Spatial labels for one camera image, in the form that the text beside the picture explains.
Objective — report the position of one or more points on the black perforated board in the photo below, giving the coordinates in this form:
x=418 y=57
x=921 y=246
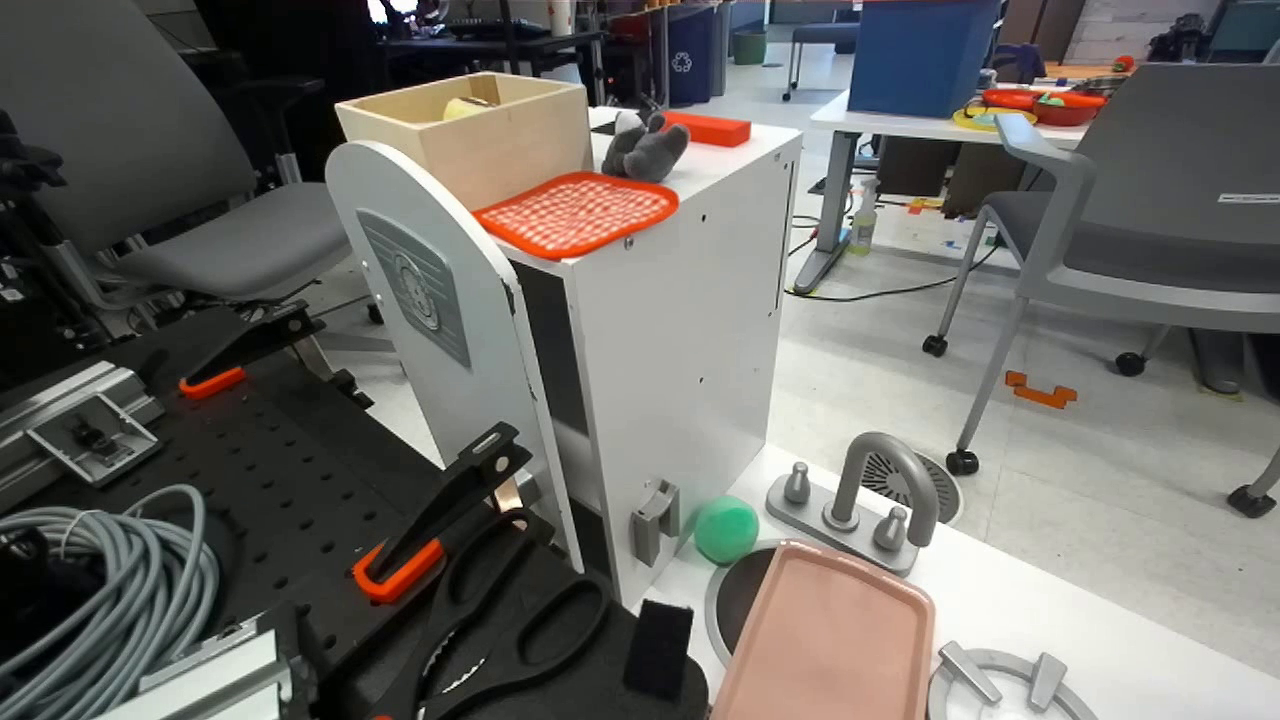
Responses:
x=294 y=466

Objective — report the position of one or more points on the white office table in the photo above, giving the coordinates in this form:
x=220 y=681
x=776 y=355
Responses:
x=854 y=127

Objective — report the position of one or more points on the blue storage bin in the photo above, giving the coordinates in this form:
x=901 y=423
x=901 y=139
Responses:
x=921 y=54

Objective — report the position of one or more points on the pink plastic tray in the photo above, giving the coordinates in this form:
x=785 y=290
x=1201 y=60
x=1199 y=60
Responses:
x=825 y=642

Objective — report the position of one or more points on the grey plastic office chair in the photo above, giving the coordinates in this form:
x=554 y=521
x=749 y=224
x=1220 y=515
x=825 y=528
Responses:
x=1162 y=200

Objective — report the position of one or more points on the white toy kitchen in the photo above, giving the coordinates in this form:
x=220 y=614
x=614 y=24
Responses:
x=664 y=344

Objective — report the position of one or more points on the grey fabric office chair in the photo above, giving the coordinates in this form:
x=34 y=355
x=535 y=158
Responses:
x=121 y=135

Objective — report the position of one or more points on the orange rectangular block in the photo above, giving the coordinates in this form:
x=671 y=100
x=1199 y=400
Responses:
x=710 y=129

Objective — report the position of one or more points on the silver metal bracket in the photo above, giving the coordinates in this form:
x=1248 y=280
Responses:
x=202 y=673

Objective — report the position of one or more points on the grey toy stove burner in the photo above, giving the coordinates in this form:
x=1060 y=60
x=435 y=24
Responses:
x=992 y=681

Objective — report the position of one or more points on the grey toy faucet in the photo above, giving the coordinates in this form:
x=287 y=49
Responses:
x=872 y=485

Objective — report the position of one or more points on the round black sink drain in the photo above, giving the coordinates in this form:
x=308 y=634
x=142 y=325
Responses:
x=735 y=602

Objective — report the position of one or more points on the clear spray bottle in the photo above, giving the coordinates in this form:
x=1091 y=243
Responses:
x=866 y=215

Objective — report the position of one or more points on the aluminium rail with plate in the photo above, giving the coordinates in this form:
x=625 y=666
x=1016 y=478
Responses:
x=83 y=435

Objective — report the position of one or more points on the grey toy door latch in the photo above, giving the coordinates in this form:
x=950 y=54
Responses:
x=654 y=521

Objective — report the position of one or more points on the orange bracket piece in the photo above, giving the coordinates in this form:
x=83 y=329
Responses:
x=1040 y=390

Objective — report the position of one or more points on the orange items pile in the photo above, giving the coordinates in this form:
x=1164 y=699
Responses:
x=1046 y=100

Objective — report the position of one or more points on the blue recycling bin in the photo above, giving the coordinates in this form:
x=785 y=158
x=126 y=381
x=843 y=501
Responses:
x=699 y=54

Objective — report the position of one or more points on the black flat card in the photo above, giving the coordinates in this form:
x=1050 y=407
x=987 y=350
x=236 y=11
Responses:
x=602 y=122

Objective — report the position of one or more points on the small black block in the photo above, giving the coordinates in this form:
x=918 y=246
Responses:
x=657 y=651

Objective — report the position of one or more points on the black clamp orange grip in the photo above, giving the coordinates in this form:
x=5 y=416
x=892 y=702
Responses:
x=242 y=355
x=441 y=521

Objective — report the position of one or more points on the orange checkered pot holder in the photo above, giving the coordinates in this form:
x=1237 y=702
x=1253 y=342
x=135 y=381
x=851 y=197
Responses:
x=577 y=215

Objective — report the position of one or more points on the green ball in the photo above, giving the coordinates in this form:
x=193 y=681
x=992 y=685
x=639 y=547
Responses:
x=727 y=528

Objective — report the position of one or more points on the beige wooden box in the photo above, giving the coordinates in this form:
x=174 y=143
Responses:
x=507 y=143

